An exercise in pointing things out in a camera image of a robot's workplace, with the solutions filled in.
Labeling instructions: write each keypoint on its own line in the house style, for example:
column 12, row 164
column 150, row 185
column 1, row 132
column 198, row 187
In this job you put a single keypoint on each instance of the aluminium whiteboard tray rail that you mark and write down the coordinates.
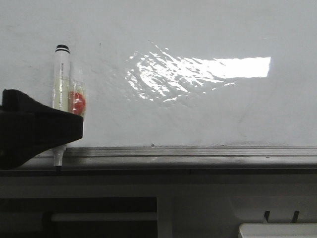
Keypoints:
column 189, row 157

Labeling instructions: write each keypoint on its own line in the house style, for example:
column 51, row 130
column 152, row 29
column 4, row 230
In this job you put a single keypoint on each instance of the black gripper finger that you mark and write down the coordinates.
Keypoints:
column 28, row 128

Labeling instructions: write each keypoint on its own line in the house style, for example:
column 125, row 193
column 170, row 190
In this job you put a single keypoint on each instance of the white whiteboard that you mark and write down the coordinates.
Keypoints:
column 173, row 72

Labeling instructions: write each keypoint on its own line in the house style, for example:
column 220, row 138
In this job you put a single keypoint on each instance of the white whiteboard marker pen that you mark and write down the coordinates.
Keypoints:
column 61, row 78

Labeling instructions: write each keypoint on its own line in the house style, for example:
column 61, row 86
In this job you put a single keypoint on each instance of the dark right hook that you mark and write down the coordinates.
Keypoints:
column 295, row 216

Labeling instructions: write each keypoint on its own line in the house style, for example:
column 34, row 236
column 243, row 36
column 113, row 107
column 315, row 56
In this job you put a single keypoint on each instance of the white horizontal bar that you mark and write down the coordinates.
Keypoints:
column 91, row 217

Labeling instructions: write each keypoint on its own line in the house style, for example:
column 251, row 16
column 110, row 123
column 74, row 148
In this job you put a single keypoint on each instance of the red magnet taped to marker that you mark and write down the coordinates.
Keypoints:
column 76, row 98

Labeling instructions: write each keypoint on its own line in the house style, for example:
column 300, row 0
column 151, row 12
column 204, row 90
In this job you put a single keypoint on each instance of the dark hook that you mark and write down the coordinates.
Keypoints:
column 266, row 216
column 295, row 216

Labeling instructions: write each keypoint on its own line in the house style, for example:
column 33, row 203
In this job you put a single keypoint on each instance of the dark left hook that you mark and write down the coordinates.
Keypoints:
column 266, row 216

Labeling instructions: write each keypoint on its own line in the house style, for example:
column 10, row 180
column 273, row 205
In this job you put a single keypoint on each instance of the white box lower right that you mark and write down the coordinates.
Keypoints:
column 294, row 230

